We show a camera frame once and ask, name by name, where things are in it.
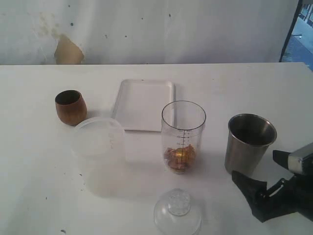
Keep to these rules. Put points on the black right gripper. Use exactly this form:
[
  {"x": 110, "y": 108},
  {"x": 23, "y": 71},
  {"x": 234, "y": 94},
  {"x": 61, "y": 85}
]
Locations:
[{"x": 283, "y": 198}]

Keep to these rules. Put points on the stainless steel tumbler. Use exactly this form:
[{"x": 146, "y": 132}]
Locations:
[{"x": 249, "y": 137}]

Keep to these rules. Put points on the wooden block pieces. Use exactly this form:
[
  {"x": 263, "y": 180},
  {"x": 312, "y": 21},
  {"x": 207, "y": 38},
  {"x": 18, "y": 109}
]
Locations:
[{"x": 171, "y": 162}]

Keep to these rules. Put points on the clear dome shaker lid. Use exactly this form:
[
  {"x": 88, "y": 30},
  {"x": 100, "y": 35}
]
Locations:
[{"x": 176, "y": 213}]

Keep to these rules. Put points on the brown wooden cup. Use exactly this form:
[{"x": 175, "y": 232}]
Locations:
[{"x": 70, "y": 107}]

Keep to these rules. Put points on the clear graduated shaker cup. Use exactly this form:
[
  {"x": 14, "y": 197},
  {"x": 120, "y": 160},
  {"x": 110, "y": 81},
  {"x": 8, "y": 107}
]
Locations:
[{"x": 182, "y": 124}]

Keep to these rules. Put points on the white rectangular tray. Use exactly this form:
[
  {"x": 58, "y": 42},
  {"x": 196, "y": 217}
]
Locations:
[{"x": 139, "y": 103}]

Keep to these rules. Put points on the translucent plastic lidded container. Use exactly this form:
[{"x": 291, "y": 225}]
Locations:
[{"x": 98, "y": 145}]

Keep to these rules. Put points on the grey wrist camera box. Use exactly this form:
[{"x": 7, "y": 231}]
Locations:
[{"x": 301, "y": 160}]

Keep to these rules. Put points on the dark window frame post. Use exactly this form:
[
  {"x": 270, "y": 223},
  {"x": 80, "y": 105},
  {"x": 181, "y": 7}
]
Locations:
[{"x": 294, "y": 19}]

